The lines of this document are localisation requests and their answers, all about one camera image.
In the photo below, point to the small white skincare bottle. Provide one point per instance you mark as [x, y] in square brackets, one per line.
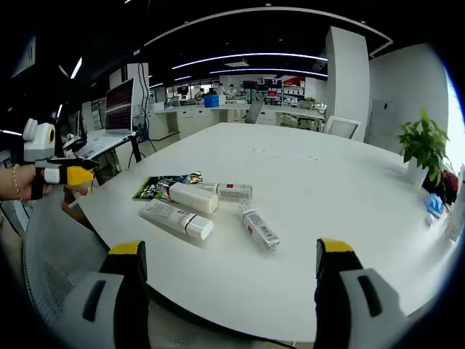
[258, 227]
[232, 189]

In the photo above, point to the green potted plant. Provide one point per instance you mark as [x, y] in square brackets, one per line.
[425, 145]

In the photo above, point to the black laptop stand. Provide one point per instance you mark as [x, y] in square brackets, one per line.
[136, 149]

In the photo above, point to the white skincare tube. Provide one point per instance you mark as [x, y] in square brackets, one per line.
[170, 216]

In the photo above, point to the green skincare sachet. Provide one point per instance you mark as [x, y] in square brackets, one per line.
[145, 191]

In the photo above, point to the white mesh chair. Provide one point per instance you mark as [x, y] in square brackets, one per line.
[341, 127]

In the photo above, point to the person's left hand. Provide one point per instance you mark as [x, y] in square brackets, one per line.
[26, 181]

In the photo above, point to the blue storage bin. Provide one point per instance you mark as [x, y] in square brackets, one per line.
[211, 101]

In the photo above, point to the small white object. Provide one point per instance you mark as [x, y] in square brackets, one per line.
[430, 220]

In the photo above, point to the white cabinet counter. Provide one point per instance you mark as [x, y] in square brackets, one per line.
[189, 120]

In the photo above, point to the large white pump skincare bottle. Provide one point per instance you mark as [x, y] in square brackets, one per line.
[192, 198]

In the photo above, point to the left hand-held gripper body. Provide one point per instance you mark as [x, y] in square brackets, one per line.
[38, 141]

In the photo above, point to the gold foil sachet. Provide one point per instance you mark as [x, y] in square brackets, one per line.
[196, 177]

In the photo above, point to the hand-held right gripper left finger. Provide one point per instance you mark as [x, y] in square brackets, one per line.
[109, 309]

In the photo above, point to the dark red bag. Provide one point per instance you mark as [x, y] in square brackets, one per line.
[448, 185]

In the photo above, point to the white plant pot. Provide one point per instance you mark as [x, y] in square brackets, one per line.
[416, 174]

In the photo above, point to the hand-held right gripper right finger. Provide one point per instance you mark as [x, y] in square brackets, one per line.
[348, 309]

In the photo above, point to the blue plastic bag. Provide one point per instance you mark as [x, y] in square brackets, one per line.
[434, 203]

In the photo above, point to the silver laptop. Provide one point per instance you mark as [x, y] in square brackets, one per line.
[120, 105]

